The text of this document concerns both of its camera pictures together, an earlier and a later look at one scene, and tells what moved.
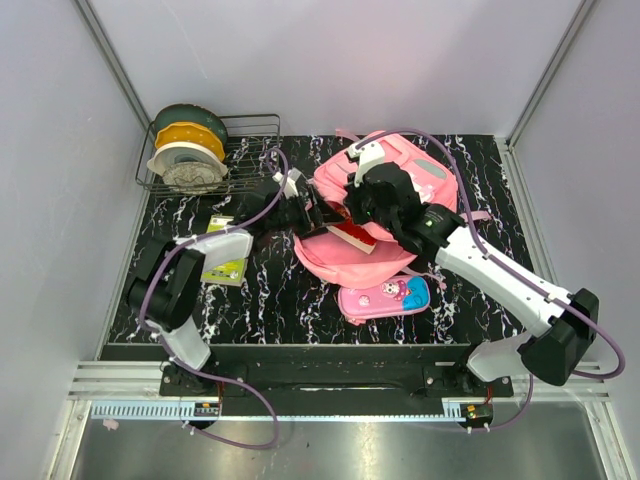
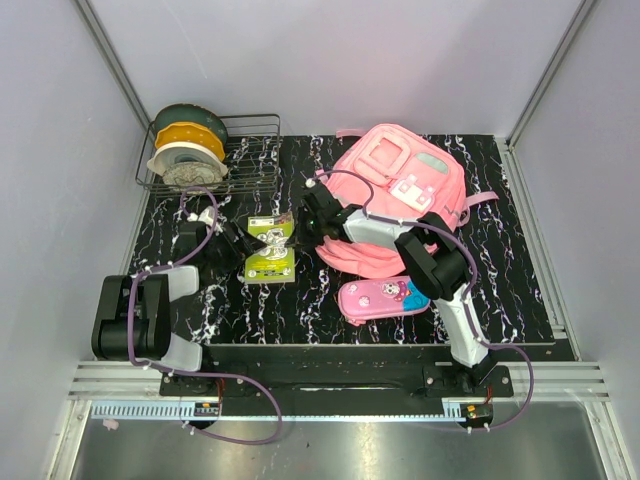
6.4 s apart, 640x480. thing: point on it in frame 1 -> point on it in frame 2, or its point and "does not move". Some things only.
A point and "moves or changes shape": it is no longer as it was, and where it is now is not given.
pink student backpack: x=338 y=257 moves or changes shape
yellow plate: x=189 y=132 does not move
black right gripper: x=351 y=200 -> x=299 y=240
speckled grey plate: x=192 y=177 does not move
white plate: x=182 y=152 does not move
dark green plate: x=192 y=114 does not move
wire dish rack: x=252 y=156 does not move
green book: x=230 y=274 moves or changes shape
